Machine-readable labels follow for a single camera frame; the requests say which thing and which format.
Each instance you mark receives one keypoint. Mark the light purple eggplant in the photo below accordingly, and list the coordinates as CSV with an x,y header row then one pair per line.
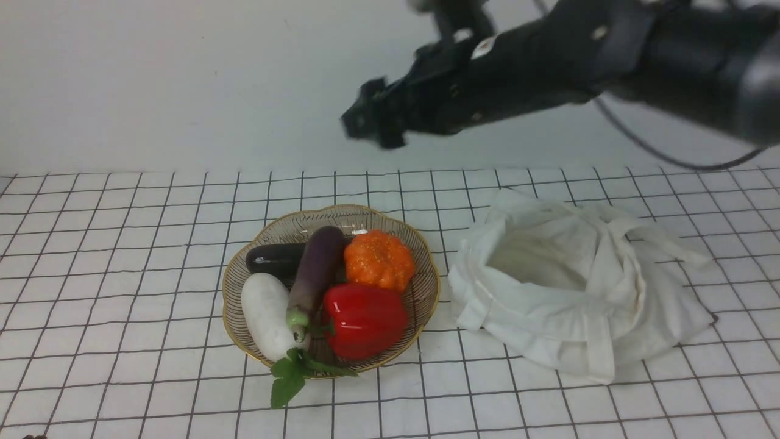
x,y
321,261

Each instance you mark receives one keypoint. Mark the white radish with leaves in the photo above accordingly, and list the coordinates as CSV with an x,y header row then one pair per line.
x,y
264,301

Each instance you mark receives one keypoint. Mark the red bell pepper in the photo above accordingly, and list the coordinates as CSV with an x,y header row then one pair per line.
x,y
360,321

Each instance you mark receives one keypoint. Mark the dark purple eggplant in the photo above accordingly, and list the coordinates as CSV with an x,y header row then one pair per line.
x,y
280,260

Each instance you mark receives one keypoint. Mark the white grid tablecloth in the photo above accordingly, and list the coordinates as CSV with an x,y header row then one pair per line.
x,y
112,312

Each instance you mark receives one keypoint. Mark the white cloth bag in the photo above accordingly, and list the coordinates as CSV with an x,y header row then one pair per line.
x,y
573,288

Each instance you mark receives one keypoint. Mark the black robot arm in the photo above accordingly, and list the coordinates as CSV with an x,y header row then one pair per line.
x,y
716,68

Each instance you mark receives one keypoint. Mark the small orange pumpkin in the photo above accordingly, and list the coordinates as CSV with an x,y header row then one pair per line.
x,y
379,259

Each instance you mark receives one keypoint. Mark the gold-rimmed striped bowl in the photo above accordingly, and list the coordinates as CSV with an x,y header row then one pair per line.
x,y
420,299

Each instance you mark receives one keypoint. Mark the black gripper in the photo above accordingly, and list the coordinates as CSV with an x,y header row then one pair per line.
x,y
474,76

